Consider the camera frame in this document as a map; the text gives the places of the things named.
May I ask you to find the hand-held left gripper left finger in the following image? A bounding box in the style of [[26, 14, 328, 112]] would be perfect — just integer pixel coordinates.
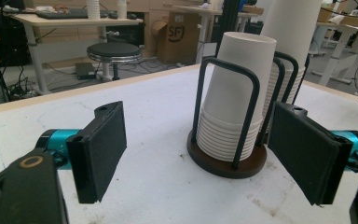
[[65, 101, 128, 204]]

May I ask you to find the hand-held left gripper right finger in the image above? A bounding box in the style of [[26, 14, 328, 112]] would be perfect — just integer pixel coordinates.
[[268, 102, 353, 206]]

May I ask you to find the short stack of white cups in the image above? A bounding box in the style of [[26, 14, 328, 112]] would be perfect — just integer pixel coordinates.
[[195, 31, 278, 162]]

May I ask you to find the tall stack of white cups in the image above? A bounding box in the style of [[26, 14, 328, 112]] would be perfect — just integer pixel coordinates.
[[260, 0, 323, 105]]

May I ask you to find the round black stool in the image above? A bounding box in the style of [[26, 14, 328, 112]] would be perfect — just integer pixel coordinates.
[[87, 42, 144, 81]]

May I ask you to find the white desk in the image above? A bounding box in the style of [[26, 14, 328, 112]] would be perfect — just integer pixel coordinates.
[[310, 15, 358, 87]]

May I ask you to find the brown cardboard box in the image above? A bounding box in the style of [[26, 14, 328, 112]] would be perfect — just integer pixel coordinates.
[[151, 12, 204, 64]]

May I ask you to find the black keyboard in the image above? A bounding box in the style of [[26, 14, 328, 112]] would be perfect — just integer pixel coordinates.
[[36, 8, 90, 21]]

